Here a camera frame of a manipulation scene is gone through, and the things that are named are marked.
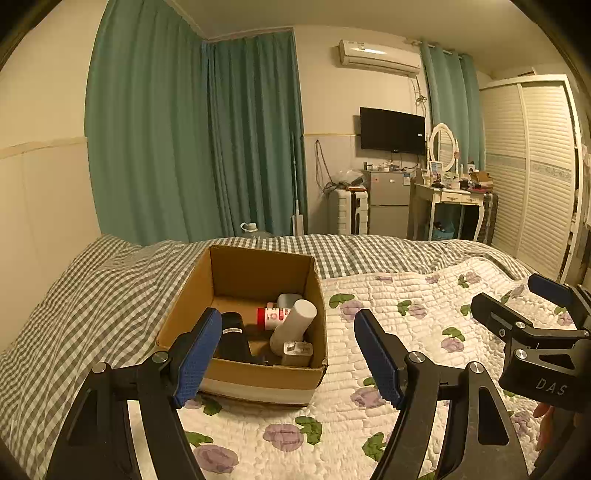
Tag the white charger plug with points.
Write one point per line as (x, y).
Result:
(299, 354)

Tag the black bottle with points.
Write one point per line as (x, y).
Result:
(233, 341)

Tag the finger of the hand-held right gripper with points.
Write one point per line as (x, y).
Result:
(549, 286)
(494, 316)

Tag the dark checkered suitcase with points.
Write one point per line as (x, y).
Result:
(489, 217)

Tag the white cylindrical bottle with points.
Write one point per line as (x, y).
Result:
(295, 323)

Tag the small brown box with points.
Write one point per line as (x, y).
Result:
(481, 177)

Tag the white mop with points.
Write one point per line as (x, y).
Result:
(298, 221)

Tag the white floral quilt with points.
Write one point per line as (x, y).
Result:
(392, 290)

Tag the clear plastic bag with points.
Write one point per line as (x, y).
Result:
(348, 177)

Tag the black wall television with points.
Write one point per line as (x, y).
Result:
(392, 130)

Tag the grey small fridge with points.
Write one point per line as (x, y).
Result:
(388, 203)

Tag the wide green curtain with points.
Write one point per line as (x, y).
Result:
(147, 120)

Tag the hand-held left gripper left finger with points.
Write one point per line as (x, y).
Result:
(198, 360)

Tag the blue basket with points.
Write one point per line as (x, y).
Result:
(444, 231)

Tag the white tube with red cap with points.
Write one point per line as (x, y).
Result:
(272, 316)

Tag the white air conditioner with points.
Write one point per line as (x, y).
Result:
(381, 56)

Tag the white ribbed suitcase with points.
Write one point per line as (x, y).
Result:
(344, 212)

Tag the person's right hand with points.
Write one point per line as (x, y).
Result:
(545, 427)

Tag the cardboard box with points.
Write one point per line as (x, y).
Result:
(258, 376)

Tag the white louvered wardrobe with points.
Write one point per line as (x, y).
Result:
(526, 184)

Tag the narrow green curtain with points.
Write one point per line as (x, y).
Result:
(450, 101)

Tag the white dressing table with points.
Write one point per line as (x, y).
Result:
(450, 197)

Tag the light blue earbud case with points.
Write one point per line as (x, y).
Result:
(288, 300)

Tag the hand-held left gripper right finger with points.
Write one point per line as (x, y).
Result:
(376, 355)

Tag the water jug with white cap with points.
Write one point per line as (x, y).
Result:
(256, 230)

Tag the oval white vanity mirror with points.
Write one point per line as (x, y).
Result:
(442, 144)

